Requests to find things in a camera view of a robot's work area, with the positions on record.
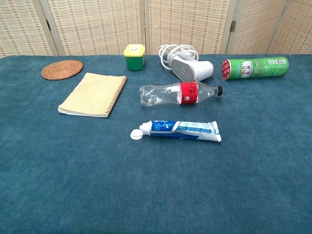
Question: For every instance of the blue table cloth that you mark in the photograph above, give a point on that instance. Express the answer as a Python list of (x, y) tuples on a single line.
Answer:
[(156, 182)]

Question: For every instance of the green container with yellow lid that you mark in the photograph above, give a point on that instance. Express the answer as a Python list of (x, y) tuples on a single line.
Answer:
[(134, 62)]

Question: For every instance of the clear bottle with red label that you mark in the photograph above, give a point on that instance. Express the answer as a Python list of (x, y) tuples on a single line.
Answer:
[(187, 93)]

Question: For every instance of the tan spiral notebook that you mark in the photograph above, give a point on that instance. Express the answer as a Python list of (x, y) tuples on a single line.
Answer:
[(92, 95)]

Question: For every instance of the white handheld appliance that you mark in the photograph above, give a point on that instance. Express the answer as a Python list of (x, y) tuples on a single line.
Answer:
[(195, 69)]

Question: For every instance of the green cylindrical snack can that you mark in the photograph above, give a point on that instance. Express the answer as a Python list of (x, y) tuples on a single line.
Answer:
[(258, 68)]

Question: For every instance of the white plastic bottle nozzle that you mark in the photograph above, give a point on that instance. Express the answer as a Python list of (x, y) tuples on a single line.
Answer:
[(135, 134)]

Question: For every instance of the round woven rattan coaster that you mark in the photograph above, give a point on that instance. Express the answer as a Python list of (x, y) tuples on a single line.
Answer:
[(62, 70)]

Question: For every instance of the brass screen hinge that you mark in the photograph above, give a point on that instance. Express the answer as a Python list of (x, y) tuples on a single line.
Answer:
[(233, 26)]

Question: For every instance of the dark screen hinge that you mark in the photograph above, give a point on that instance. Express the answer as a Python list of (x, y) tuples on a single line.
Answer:
[(48, 25)]

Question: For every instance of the blue white toothpaste tube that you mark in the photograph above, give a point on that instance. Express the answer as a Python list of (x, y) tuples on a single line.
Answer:
[(185, 131)]

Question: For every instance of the woven folding screen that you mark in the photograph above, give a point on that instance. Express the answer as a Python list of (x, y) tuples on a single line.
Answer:
[(97, 24)]

